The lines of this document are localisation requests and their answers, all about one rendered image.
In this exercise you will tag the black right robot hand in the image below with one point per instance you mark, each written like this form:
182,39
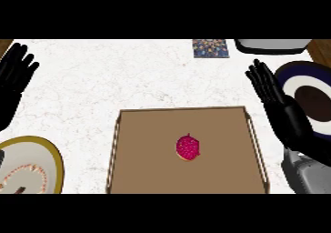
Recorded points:
288,118

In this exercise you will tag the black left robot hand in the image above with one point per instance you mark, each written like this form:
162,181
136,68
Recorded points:
9,75

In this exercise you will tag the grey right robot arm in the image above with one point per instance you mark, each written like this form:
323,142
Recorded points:
308,177

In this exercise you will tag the navy white brown-centred plate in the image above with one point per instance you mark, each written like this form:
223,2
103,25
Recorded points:
313,98

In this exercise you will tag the white gold-rimmed plate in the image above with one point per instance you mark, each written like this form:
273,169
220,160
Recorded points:
28,167

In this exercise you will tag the blue patterned square mat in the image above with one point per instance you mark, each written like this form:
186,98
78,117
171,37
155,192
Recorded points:
210,48

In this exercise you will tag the brown wooden tray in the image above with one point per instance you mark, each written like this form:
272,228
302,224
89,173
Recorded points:
186,151

